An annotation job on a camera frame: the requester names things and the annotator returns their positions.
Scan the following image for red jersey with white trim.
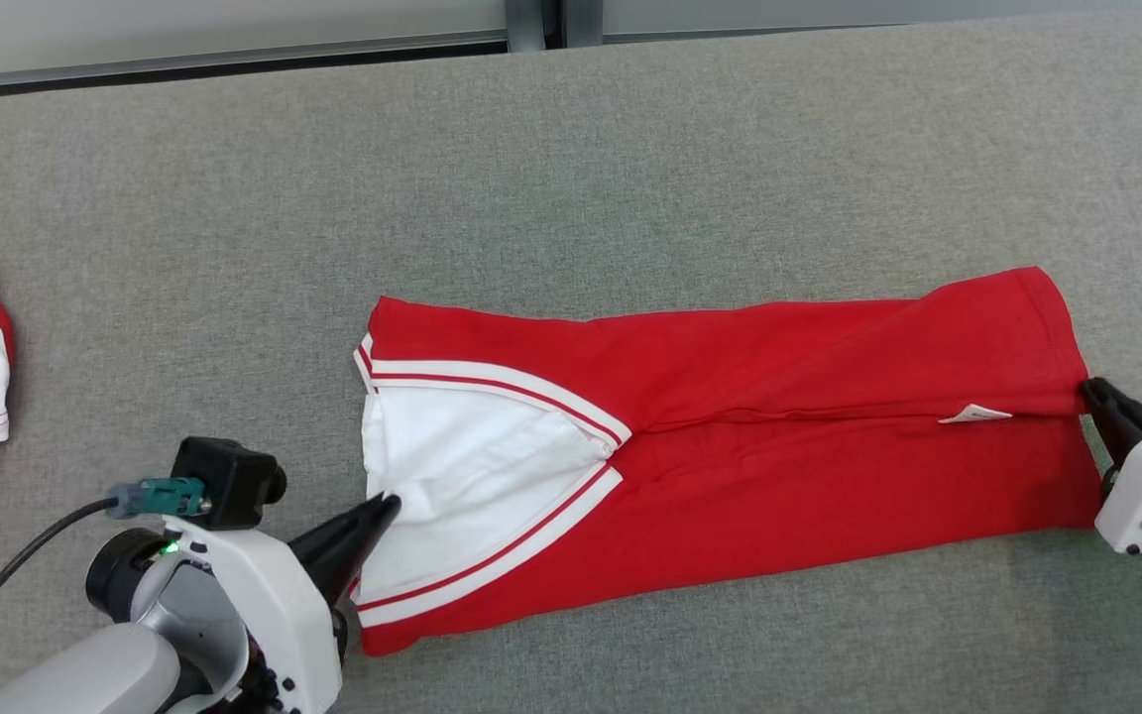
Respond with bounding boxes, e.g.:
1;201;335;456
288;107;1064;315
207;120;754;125
353;266;1103;657

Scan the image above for teal left camera connector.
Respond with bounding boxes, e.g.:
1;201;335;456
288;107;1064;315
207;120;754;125
105;478;210;519

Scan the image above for grey metal frame post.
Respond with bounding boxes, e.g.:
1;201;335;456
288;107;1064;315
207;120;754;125
563;0;604;48
505;0;548;53

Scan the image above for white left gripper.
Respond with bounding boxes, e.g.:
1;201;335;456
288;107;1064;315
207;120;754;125
85;492;402;714

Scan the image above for thin black camera cable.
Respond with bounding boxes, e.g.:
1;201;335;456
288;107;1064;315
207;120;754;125
0;496;121;670

